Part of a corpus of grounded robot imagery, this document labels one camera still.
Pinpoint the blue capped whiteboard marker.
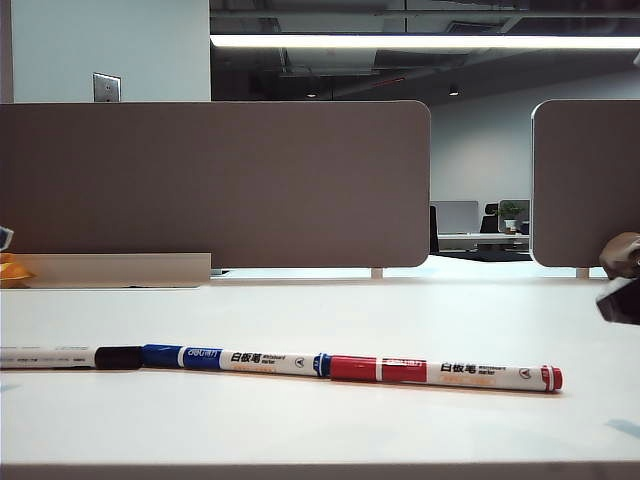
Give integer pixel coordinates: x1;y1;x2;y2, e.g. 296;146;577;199
141;342;331;378

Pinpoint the red capped whiteboard marker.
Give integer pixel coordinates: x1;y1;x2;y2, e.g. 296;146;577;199
327;353;564;396

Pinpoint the black capped whiteboard marker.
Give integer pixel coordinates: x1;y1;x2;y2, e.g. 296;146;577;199
0;343;144;372

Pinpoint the wide brown desk divider panel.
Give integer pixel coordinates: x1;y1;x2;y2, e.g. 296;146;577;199
0;100;432;270

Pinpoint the white background desk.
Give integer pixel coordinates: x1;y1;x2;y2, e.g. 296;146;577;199
437;232;531;253

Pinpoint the small green potted plant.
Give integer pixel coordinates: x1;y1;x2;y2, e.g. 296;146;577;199
498;200;526;235

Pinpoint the long beige box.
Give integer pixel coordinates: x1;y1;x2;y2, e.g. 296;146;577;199
19;252;213;290

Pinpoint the long white ceiling light strip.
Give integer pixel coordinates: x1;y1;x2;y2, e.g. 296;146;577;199
209;33;640;50

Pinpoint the brown crumpled object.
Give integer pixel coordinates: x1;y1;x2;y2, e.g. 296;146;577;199
598;231;640;279

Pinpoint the yellow soft object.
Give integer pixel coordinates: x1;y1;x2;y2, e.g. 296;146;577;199
0;253;37;287

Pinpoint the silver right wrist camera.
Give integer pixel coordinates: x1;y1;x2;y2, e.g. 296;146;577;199
595;276;640;326

